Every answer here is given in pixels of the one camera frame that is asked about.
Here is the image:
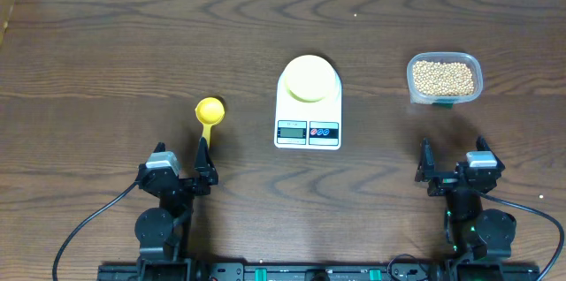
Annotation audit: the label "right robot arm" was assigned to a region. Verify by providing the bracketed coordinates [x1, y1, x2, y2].
[415, 137, 516, 276]

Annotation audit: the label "white digital kitchen scale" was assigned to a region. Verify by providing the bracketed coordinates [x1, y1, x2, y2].
[273, 71, 342, 150]

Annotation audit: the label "clear plastic container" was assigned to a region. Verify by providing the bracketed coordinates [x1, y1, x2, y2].
[407, 52, 484, 106]

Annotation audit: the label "yellow measuring scoop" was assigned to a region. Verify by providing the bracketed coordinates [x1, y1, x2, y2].
[195, 97, 226, 146]

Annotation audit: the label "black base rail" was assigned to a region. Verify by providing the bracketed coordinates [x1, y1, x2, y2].
[96, 260, 539, 281]

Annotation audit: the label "soybeans in container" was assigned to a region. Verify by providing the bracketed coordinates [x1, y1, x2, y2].
[412, 61, 475, 96]

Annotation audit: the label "pale yellow bowl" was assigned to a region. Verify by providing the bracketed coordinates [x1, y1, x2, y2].
[283, 55, 336, 103]

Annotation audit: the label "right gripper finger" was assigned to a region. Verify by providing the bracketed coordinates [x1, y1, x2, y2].
[415, 138, 436, 182]
[475, 136, 491, 151]

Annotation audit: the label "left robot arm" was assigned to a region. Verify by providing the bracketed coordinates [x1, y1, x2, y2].
[134, 137, 218, 263]

